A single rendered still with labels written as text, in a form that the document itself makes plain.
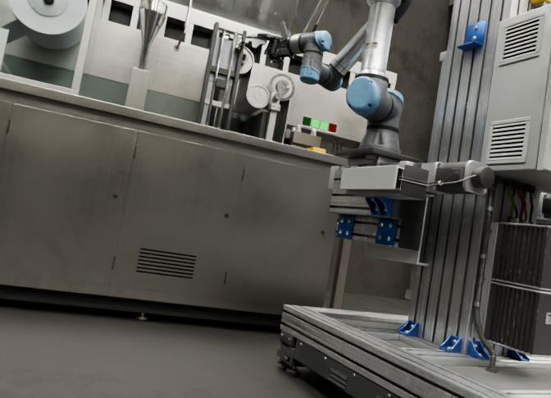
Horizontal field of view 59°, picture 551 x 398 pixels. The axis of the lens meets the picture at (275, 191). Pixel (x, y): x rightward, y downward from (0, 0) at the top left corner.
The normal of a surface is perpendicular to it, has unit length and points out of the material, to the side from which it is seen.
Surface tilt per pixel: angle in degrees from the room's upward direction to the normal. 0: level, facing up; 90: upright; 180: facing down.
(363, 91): 97
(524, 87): 90
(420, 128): 90
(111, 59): 90
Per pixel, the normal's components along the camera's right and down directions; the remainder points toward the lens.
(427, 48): 0.45, 0.00
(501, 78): -0.88, -0.18
